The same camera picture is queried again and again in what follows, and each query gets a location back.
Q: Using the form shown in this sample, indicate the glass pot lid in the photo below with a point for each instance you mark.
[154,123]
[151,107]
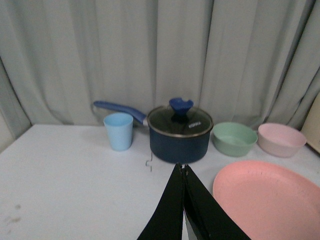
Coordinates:
[180,119]

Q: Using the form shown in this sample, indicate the grey curtain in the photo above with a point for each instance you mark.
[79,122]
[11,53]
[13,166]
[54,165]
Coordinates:
[246,61]

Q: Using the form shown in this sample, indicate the small metal hook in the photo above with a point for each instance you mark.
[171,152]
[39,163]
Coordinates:
[148,162]

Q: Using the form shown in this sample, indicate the pink plate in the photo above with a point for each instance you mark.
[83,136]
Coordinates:
[269,202]

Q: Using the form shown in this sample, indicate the pink bowl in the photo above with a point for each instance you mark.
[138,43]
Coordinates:
[280,140]

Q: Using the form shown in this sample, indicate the dark blue saucepan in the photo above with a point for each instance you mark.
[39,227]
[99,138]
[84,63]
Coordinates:
[169,149]

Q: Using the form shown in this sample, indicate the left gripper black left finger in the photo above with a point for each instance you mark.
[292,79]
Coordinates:
[166,222]

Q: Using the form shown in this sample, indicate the green bowl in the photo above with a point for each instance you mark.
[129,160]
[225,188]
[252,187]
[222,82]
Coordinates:
[233,139]

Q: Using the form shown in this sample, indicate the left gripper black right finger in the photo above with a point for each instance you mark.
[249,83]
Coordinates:
[205,218]

